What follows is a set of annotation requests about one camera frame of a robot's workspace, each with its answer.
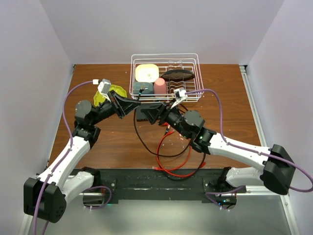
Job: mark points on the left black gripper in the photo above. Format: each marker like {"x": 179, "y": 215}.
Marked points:
{"x": 124, "y": 105}

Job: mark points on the white wire dish rack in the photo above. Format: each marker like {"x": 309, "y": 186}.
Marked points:
{"x": 166, "y": 62}

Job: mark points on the pink plastic cup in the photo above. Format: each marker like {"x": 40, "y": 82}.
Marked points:
{"x": 160, "y": 87}

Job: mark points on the grey-blue cup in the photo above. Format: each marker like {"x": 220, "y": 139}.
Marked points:
{"x": 146, "y": 87}

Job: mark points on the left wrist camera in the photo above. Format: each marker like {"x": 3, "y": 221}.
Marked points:
{"x": 104, "y": 88}

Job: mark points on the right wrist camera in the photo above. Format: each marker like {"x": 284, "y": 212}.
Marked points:
{"x": 180, "y": 96}

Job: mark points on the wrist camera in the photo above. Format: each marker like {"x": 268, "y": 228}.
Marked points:
{"x": 180, "y": 96}
{"x": 104, "y": 88}

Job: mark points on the black network switch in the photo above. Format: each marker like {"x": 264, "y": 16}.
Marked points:
{"x": 141, "y": 116}

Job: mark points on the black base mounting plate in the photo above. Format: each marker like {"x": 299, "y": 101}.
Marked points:
{"x": 149, "y": 184}

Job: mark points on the dark brown oval plate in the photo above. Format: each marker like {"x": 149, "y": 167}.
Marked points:
{"x": 178, "y": 75}

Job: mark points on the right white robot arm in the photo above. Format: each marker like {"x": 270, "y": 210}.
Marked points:
{"x": 269, "y": 167}

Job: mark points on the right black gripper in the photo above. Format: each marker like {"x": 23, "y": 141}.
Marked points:
{"x": 163, "y": 111}

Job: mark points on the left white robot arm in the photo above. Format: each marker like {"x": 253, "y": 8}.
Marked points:
{"x": 47, "y": 195}

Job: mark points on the yellow square bowl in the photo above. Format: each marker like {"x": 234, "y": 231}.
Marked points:
{"x": 146, "y": 73}

